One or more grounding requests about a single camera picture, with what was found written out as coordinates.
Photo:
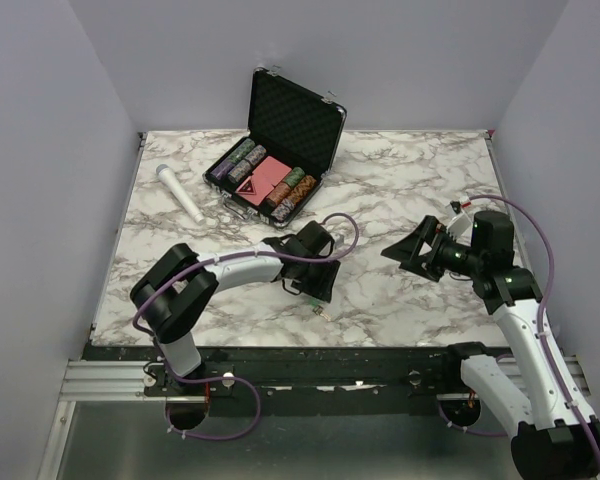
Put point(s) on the black poker chip case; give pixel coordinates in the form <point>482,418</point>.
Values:
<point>296,126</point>

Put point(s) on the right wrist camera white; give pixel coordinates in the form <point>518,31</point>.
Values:
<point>460,221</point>

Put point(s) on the purple poker chip row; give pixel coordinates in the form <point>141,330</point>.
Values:
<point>222,169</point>

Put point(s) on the orange poker chip row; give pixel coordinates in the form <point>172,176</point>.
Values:
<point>289,192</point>

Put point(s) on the red playing card deck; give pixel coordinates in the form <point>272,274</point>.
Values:
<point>262,180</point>

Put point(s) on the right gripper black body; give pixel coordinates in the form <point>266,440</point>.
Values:
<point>454,255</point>

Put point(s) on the green poker chip row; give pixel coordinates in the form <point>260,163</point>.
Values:
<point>247,151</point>

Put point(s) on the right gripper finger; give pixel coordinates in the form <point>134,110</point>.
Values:
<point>410,246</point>
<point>421,264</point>

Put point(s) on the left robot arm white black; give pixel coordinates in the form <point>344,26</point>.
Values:
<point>174,293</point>

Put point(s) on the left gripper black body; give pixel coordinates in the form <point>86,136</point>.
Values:
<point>295,287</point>

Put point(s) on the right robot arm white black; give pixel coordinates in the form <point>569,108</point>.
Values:
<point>554,433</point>

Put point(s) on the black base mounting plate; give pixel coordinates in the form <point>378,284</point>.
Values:
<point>313,381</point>

